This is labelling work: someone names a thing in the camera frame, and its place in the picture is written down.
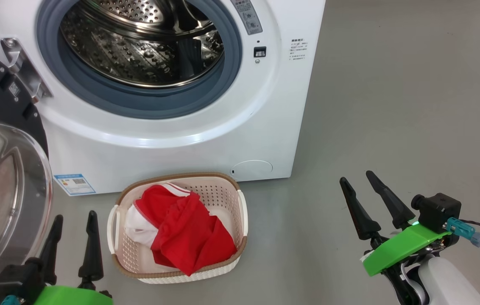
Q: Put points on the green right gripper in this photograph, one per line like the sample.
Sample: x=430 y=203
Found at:
x=401 y=248

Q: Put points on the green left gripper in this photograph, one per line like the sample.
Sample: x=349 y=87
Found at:
x=70 y=296

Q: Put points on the black round glass washer door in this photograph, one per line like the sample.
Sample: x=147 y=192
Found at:
x=6 y=203

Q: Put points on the red garment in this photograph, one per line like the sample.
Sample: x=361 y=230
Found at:
x=189 y=237

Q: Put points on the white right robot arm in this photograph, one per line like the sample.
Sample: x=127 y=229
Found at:
x=443 y=281

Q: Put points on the white front-load washing machine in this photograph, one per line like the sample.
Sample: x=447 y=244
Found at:
x=180 y=152

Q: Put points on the cream laundry basket brown rim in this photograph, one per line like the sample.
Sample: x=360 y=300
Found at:
x=223 y=199

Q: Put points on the grey rubber door gasket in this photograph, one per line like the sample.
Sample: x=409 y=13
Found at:
x=96 y=99

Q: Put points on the metal washing machine door hinge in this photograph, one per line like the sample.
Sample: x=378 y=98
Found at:
x=23 y=72

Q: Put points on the stainless steel washer drum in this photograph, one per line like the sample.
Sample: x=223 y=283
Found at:
x=129 y=51

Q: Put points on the blue energy label sticker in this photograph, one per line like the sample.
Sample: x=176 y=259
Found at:
x=74 y=184

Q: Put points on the round white filter cover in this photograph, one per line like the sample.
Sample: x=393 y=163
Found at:
x=252 y=169

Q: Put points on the grey warning label sticker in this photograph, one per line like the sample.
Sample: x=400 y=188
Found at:
x=247 y=17

